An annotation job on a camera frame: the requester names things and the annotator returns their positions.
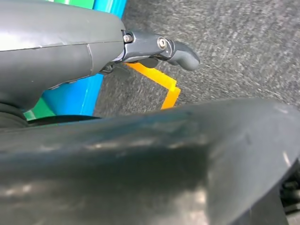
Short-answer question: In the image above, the black cable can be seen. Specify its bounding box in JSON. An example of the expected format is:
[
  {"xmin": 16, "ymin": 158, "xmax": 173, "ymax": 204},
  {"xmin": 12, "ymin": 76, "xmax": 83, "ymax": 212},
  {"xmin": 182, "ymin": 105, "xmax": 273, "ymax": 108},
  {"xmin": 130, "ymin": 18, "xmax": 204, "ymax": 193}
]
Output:
[{"xmin": 28, "ymin": 115, "xmax": 101, "ymax": 127}]

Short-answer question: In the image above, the yellow floor tape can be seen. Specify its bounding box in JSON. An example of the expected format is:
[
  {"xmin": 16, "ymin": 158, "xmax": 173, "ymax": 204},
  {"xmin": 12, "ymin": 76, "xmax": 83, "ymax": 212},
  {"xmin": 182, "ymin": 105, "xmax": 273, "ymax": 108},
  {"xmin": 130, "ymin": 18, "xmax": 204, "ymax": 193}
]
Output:
[{"xmin": 125, "ymin": 62, "xmax": 182, "ymax": 110}]

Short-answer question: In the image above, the blue metal shelf rack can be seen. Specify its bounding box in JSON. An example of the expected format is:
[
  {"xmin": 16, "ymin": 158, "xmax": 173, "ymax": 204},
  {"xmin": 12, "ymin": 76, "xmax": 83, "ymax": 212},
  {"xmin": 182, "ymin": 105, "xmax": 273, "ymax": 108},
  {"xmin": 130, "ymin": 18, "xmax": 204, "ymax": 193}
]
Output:
[{"xmin": 41, "ymin": 0, "xmax": 127, "ymax": 117}]

